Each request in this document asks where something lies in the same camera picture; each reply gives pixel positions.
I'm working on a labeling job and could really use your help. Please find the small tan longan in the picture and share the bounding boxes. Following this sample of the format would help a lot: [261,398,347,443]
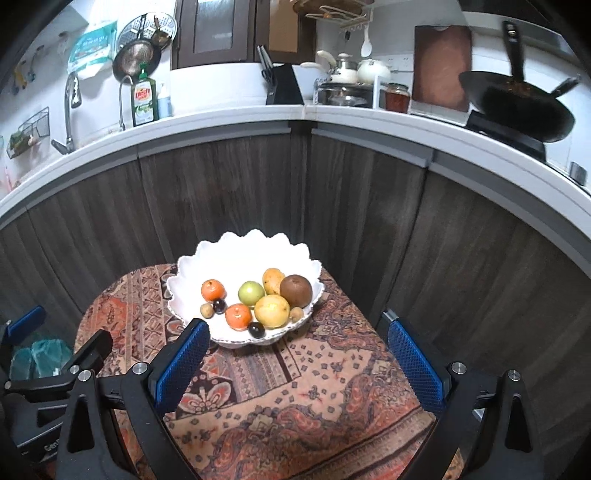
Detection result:
[290,307,304,322]
[200,303,214,319]

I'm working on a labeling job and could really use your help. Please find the dark plum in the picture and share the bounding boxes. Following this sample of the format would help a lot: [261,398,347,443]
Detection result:
[212,298,228,315]
[247,321,266,339]

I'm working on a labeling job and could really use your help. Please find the large orange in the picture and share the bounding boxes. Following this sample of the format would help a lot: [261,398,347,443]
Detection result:
[224,303,252,331]

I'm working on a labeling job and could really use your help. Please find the brown kiwi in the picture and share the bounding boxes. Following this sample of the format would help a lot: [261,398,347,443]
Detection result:
[280,274,312,309]

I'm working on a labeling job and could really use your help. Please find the chrome kitchen faucet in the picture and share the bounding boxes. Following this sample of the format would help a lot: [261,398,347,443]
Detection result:
[51,72,82,155]

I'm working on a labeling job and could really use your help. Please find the teal plastic bag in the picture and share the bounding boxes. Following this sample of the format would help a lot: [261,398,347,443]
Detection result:
[9,339,72,381]

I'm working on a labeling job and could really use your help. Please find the small orange tangerine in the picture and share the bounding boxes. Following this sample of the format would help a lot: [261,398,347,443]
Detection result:
[200,279,226,303]

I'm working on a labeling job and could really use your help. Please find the green apple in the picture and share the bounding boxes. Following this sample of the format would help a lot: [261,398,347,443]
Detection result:
[238,281,266,308]

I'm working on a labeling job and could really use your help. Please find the yellow lemon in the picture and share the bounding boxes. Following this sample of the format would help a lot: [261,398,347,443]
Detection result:
[254,294,290,329]

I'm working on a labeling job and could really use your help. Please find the white scalloped fruit bowl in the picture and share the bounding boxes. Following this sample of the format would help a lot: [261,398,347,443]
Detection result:
[166,229,325,349]

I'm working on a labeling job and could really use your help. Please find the yellow orange mango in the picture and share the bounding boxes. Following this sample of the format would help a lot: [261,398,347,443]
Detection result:
[263,268,285,295]

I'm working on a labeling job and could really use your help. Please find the green dish soap bottle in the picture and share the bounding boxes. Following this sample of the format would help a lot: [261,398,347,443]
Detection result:
[131,63,158,127]

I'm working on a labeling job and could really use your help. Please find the teal white package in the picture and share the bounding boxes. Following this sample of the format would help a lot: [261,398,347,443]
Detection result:
[67,21,117,80]

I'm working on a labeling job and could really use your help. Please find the hanging metal pan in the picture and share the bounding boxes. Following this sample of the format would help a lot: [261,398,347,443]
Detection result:
[112,39,161,83]

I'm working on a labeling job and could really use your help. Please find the black wok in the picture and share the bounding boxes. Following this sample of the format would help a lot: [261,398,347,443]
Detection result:
[459,20,581,143]

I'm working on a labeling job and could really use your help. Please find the black knife block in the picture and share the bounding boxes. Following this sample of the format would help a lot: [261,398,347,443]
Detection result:
[256,45,304,105]

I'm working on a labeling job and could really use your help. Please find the glass jar with lid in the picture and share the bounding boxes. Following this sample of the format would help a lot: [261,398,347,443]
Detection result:
[385,82,411,113]

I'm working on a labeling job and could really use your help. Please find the dark wooden cabinet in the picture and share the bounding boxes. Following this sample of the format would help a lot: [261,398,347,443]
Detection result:
[171,0,317,69]

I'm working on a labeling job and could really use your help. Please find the wooden cutting board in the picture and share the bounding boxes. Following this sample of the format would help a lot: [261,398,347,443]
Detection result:
[412,25,472,112]

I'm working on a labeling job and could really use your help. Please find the white teapot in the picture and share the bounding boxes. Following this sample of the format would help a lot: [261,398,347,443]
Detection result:
[356,58,391,85]

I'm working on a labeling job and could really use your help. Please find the white ladle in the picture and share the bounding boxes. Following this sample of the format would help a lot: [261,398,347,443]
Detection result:
[360,23,373,58]

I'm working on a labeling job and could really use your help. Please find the wire sponge basket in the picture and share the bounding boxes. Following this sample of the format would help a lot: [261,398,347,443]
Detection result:
[6,107,50,159]

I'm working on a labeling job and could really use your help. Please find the white pot with handle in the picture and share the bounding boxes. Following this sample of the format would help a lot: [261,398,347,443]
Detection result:
[300,50,359,85]

